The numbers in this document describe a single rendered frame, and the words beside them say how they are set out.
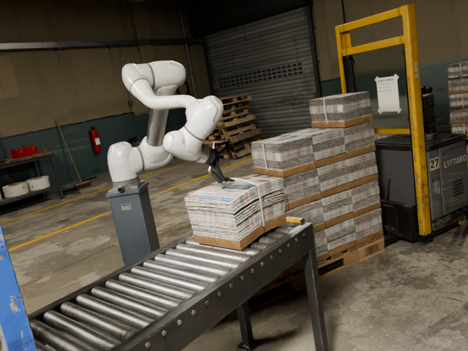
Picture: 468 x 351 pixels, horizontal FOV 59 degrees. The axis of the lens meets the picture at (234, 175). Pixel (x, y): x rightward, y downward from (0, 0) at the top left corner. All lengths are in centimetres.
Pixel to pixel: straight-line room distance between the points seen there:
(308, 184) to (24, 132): 693
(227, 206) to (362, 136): 177
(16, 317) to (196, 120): 102
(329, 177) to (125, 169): 146
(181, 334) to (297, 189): 172
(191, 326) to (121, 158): 129
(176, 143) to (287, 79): 883
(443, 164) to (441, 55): 544
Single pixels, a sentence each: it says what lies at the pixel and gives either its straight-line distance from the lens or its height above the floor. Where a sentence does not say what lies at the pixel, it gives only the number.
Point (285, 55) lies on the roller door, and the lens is 1041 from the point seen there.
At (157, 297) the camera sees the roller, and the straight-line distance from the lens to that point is 157.
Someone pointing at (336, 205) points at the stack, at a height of 52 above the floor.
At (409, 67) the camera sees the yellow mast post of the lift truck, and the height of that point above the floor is 141.
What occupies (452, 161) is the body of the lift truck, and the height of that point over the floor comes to 60.
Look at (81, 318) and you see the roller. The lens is 162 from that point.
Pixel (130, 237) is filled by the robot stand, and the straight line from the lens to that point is 259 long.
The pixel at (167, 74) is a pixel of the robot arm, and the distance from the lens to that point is 215.
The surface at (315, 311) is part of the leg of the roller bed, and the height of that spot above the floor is 36.
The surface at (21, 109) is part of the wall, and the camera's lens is 909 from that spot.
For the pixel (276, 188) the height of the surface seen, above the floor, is 98.
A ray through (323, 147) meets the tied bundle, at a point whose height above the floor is 97.
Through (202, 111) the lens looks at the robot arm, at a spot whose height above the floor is 141.
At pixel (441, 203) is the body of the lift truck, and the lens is 384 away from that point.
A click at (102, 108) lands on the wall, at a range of 990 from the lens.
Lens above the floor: 147
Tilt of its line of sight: 12 degrees down
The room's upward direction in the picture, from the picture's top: 10 degrees counter-clockwise
